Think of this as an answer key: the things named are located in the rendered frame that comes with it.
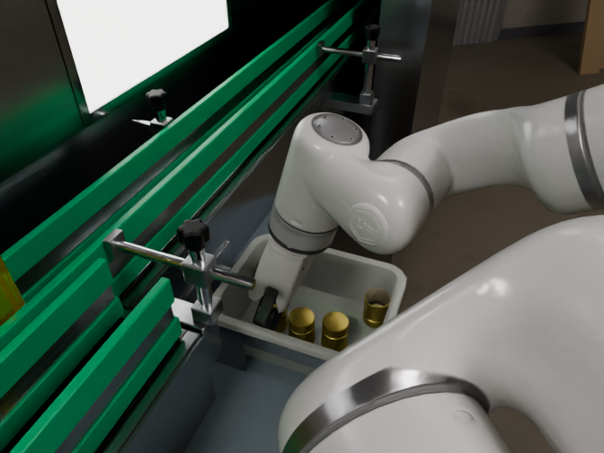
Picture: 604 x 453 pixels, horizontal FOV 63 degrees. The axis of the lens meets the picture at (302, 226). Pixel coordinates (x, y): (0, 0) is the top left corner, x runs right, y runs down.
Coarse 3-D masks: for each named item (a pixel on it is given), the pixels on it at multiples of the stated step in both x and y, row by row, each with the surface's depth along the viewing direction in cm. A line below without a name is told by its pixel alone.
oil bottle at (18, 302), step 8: (0, 256) 42; (0, 264) 42; (0, 272) 42; (8, 272) 43; (0, 280) 42; (8, 280) 43; (0, 288) 42; (8, 288) 43; (16, 288) 44; (0, 296) 42; (8, 296) 43; (16, 296) 44; (0, 304) 43; (8, 304) 44; (16, 304) 44; (24, 304) 45; (0, 312) 43; (8, 312) 44; (0, 320) 43
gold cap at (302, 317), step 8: (296, 312) 63; (304, 312) 63; (312, 312) 63; (296, 320) 62; (304, 320) 62; (312, 320) 62; (296, 328) 62; (304, 328) 62; (312, 328) 63; (296, 336) 63; (304, 336) 63; (312, 336) 64
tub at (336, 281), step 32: (256, 256) 70; (320, 256) 69; (352, 256) 68; (224, 288) 63; (320, 288) 72; (352, 288) 70; (384, 288) 68; (224, 320) 59; (320, 320) 68; (352, 320) 68; (384, 320) 59; (320, 352) 55
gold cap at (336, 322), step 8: (336, 312) 63; (328, 320) 62; (336, 320) 62; (344, 320) 62; (328, 328) 61; (336, 328) 61; (344, 328) 61; (328, 336) 62; (336, 336) 62; (344, 336) 62; (328, 344) 63; (336, 344) 63; (344, 344) 63
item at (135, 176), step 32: (352, 0) 139; (288, 32) 103; (320, 32) 120; (256, 64) 91; (288, 64) 105; (224, 96) 83; (192, 128) 76; (128, 160) 64; (160, 160) 70; (96, 192) 59; (128, 192) 65; (64, 224) 55; (96, 224) 61; (32, 256) 52; (64, 256) 57; (32, 288) 54
